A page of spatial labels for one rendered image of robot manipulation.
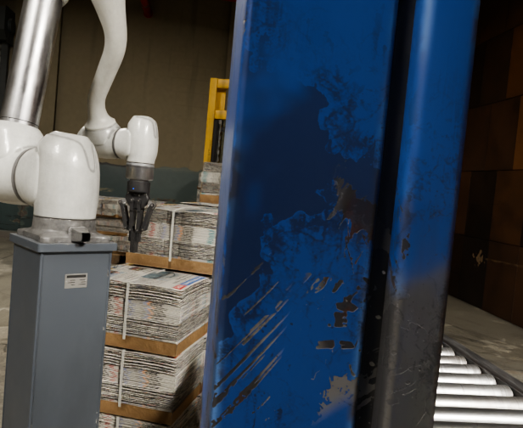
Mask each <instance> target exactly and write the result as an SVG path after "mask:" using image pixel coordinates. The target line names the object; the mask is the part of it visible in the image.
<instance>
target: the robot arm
mask: <svg viewBox="0 0 523 428"><path fill-rule="evenodd" d="M68 1H69V0H23V4H22V9H21V13H20V21H19V25H18V29H17V33H16V38H15V42H14V50H13V54H12V59H11V63H10V67H9V71H8V79H7V83H6V87H5V92H4V96H3V104H2V108H1V112H0V202H2V203H7V204H13V205H30V206H33V207H34V211H33V219H32V225H31V227H29V228H18V229H17V234H18V235H23V236H25V237H28V238H31V239H34V240H37V241H38V242H39V243H46V244H51V243H110V237H109V236H106V235H103V234H100V233H98V232H97V231H96V214H97V208H98V197H99V183H100V170H99V162H98V158H104V159H125V160H127V170H126V178H129V181H127V195H126V197H125V199H123V200H119V201H118V202H119V204H120V206H121V215H122V221H123V227H124V229H126V230H128V231H129V235H128V236H129V237H128V240H129V241H130V252H132V253H135V252H138V242H140V241H141V233H142V232H143V231H146V230H147V229H148V226H149V221H150V218H151V216H152V213H153V210H154V208H155V207H156V204H155V203H153V202H152V201H151V200H150V197H149V193H150V183H149V181H153V178H154V168H155V159H156V156H157V153H158V145H159V135H158V127H157V123H156V121H155V120H154V119H153V118H151V117H148V116H144V115H135V116H133V117H132V119H131V120H130V121H129V122H128V125H127V128H121V127H120V126H119V125H118V124H117V123H116V121H115V119H114V118H112V117H110V116H109V115H108V114H107V111H106V109H105V99H106V96H107V94H108V91H109V90H110V87H111V85H112V82H113V81H114V79H115V76H116V73H117V71H118V70H119V68H120V65H121V62H122V60H123V58H124V54H125V52H126V47H127V17H126V0H91V1H92V3H93V6H94V7H95V10H96V12H97V14H98V17H99V20H100V22H101V25H102V27H103V30H104V51H103V54H102V57H101V59H100V61H99V64H98V69H97V70H96V73H95V76H94V78H93V82H92V85H91V87H90V90H89V94H88V98H87V115H88V119H87V123H86V124H85V125H84V127H83V128H82V129H81V130H80V131H79V132H78V134H77V135H75V134H71V133H67V132H58V131H53V132H51V133H48V134H46V135H45V136H44V137H43V135H42V133H41V131H40V130H38V127H39V122H40V118H41V113H42V106H43V101H44V97H45V92H46V87H47V83H48V75H49V71H50V66H51V62H52V57H53V50H54V44H55V40H56V36H57V31H58V27H59V19H60V15H61V10H62V7H64V6H65V5H66V4H67V3H68ZM127 203H128V205H129V206H130V208H129V211H130V216H128V209H127ZM146 205H148V209H147V211H146V214H145V217H144V219H143V212H144V207H145V206H146ZM136 214H137V223H136ZM135 224H136V229H135Z"/></svg>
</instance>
